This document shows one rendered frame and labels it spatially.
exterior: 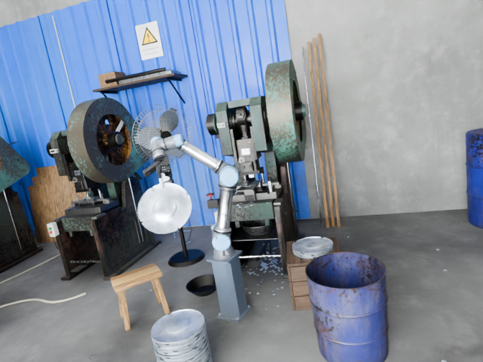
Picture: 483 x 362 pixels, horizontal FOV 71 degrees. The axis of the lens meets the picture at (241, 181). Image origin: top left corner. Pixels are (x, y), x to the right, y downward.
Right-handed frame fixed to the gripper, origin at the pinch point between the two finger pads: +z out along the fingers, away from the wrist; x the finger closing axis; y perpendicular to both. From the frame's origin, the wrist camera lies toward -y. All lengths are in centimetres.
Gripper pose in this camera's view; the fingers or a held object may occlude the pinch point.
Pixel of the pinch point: (161, 187)
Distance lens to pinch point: 191.1
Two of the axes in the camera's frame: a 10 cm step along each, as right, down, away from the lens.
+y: 9.6, -2.0, 2.0
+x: -0.5, 5.8, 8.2
